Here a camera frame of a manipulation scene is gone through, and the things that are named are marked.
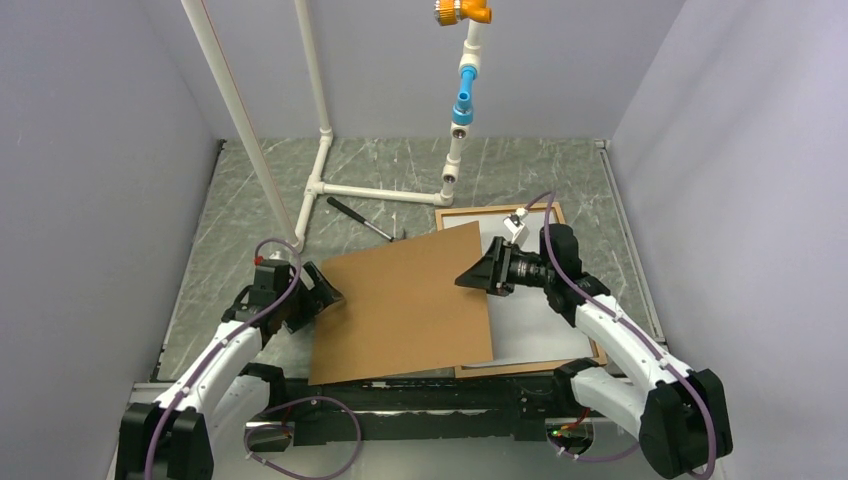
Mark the brown wooden picture frame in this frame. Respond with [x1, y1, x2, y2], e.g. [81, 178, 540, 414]
[433, 201, 608, 380]

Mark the purple cable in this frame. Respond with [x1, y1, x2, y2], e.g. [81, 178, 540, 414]
[523, 192, 719, 480]
[142, 238, 363, 480]

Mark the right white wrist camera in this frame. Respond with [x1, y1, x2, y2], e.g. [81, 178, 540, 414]
[503, 207, 529, 246]

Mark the brown fibreboard backing board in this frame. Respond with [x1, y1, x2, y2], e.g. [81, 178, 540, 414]
[309, 222, 494, 385]

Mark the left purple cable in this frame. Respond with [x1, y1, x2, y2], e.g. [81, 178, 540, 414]
[142, 238, 363, 480]

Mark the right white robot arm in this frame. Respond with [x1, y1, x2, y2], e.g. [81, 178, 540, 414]
[455, 224, 733, 479]

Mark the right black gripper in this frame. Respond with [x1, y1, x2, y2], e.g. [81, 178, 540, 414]
[454, 237, 554, 297]

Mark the orange pipe fitting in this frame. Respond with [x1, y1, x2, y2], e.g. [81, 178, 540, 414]
[433, 0, 492, 26]

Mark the building photo print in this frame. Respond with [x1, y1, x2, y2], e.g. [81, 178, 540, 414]
[442, 210, 596, 370]

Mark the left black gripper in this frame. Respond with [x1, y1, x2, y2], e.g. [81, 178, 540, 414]
[277, 263, 343, 334]

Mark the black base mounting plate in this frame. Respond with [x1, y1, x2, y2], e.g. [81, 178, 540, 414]
[245, 375, 601, 454]

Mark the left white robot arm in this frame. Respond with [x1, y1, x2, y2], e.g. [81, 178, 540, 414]
[114, 257, 344, 479]

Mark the aluminium rail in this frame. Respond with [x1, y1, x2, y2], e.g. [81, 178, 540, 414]
[105, 381, 725, 480]

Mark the blue pipe fitting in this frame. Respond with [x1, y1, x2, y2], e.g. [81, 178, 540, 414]
[452, 66, 477, 126]

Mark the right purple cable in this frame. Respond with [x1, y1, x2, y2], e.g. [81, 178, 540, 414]
[523, 192, 719, 480]

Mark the white pvc pipe stand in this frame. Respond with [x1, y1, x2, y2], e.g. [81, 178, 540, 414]
[182, 1, 487, 254]

